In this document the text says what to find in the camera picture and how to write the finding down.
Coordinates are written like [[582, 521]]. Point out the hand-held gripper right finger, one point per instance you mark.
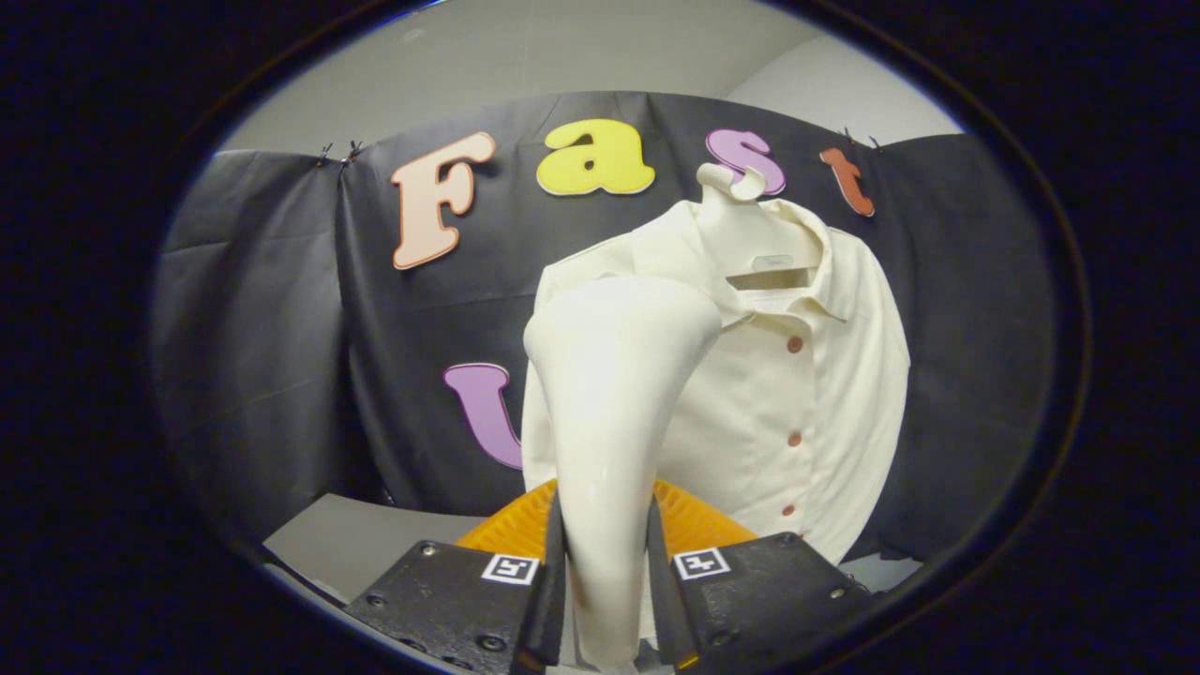
[[661, 609]]

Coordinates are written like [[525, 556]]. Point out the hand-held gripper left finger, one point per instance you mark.
[[551, 609]]

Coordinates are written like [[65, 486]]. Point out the white garment steamer head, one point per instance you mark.
[[609, 394]]

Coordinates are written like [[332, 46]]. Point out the cream button-up shirt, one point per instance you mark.
[[816, 394]]

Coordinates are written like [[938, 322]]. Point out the grey table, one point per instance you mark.
[[375, 544]]

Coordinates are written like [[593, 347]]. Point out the white plastic hanger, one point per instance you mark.
[[750, 234]]

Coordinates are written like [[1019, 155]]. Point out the black backdrop cloth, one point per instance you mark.
[[262, 328]]

